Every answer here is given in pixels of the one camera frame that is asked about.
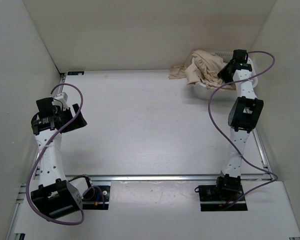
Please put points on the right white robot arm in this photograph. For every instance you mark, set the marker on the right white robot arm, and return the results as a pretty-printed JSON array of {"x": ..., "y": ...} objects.
[{"x": 242, "y": 119}]

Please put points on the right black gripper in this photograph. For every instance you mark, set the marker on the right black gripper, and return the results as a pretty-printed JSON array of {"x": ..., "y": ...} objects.
[{"x": 222, "y": 73}]

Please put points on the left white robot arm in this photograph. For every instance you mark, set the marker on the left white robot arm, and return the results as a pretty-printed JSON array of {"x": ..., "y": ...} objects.
[{"x": 55, "y": 196}]

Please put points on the front aluminium rail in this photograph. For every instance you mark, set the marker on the front aluminium rail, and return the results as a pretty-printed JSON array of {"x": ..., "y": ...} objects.
[{"x": 173, "y": 177}]

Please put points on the blue white sticker label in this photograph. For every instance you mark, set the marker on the blue white sticker label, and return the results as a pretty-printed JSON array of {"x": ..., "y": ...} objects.
[{"x": 75, "y": 73}]

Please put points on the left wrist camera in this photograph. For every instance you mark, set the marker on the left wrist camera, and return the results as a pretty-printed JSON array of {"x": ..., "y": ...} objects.
[{"x": 60, "y": 99}]

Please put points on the right aluminium rail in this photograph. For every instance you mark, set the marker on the right aluminium rail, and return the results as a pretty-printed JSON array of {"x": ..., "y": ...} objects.
[{"x": 261, "y": 149}]

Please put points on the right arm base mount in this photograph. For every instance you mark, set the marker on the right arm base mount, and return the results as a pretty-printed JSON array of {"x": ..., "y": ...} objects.
[{"x": 212, "y": 201}]

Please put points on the beige clothes pile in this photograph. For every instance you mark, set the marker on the beige clothes pile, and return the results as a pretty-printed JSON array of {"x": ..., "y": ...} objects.
[{"x": 200, "y": 67}]

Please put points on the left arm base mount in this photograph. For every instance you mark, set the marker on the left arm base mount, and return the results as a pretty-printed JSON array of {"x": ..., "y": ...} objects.
[{"x": 93, "y": 197}]

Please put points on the aluminium rail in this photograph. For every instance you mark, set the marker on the aluminium rail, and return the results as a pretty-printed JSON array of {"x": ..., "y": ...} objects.
[
  {"x": 173, "y": 177},
  {"x": 261, "y": 149},
  {"x": 62, "y": 80}
]

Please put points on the left aluminium rail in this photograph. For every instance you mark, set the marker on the left aluminium rail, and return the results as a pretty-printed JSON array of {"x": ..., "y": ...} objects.
[{"x": 62, "y": 80}]

